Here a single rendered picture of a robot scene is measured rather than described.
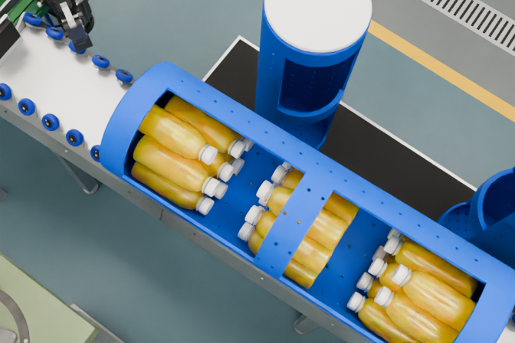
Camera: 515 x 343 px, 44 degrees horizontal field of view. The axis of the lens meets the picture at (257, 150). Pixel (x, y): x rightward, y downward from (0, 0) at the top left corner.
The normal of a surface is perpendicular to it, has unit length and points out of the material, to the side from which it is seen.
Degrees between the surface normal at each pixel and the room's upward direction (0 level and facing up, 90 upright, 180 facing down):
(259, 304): 0
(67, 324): 1
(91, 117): 0
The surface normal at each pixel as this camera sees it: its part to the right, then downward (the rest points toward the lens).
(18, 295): 0.05, -0.32
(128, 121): -0.18, 0.00
